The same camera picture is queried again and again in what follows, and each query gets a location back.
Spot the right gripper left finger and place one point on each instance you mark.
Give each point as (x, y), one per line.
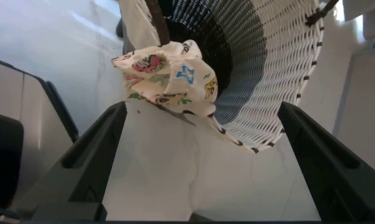
(66, 186)

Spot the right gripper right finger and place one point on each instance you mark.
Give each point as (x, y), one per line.
(345, 193)

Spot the cream printed garment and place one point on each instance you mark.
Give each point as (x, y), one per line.
(174, 81)

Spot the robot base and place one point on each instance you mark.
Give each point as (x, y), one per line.
(35, 118)

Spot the white laundry basket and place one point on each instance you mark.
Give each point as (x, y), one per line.
(268, 77)

